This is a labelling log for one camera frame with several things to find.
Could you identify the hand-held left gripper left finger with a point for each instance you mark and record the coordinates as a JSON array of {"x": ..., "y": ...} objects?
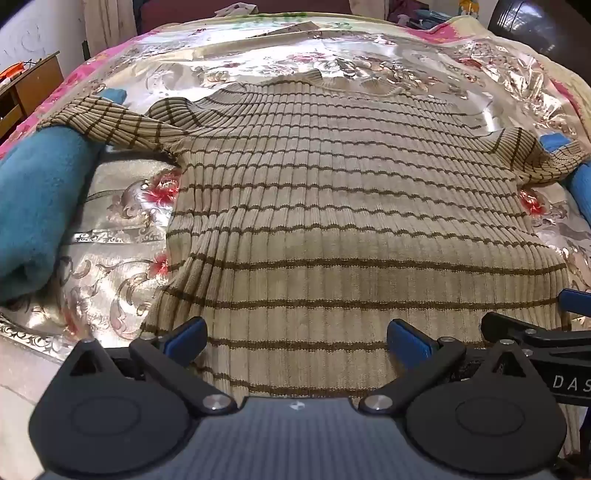
[{"x": 188, "y": 339}]

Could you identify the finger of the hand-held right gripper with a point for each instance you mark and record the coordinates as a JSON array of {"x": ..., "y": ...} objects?
[
  {"x": 508, "y": 323},
  {"x": 567, "y": 297}
]

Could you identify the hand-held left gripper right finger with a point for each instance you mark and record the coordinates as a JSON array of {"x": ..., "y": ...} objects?
[{"x": 406, "y": 340}]

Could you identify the beige striped knit sweater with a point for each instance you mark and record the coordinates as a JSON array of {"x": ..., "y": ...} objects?
[{"x": 332, "y": 207}]

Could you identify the pile of clothes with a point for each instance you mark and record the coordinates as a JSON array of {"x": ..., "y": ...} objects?
[{"x": 415, "y": 10}]

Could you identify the blue knit garment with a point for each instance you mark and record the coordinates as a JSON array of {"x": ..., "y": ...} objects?
[{"x": 582, "y": 189}]

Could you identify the gold floral satin bedspread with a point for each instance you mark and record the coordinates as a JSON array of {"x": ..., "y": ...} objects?
[{"x": 120, "y": 221}]

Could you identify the teal knit sweater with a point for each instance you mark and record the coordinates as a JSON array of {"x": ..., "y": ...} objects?
[{"x": 41, "y": 194}]

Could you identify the pink floral blanket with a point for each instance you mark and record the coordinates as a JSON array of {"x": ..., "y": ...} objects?
[{"x": 27, "y": 131}]

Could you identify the dark leather chair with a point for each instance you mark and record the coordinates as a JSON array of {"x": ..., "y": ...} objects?
[{"x": 540, "y": 27}]

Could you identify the wooden side cabinet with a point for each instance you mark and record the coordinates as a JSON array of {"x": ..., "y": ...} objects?
[{"x": 27, "y": 99}]

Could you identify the yellow toy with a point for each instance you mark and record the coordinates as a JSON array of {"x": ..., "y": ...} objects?
[{"x": 468, "y": 6}]

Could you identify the orange object on desk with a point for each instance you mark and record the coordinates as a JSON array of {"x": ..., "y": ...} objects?
[{"x": 11, "y": 71}]

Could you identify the beige curtain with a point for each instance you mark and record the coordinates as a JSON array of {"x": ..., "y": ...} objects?
[{"x": 111, "y": 18}]

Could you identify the pale crumpled garment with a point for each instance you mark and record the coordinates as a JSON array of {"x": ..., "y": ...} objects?
[{"x": 238, "y": 8}]

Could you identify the maroon headboard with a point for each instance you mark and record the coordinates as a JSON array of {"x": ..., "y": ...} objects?
[{"x": 277, "y": 13}]

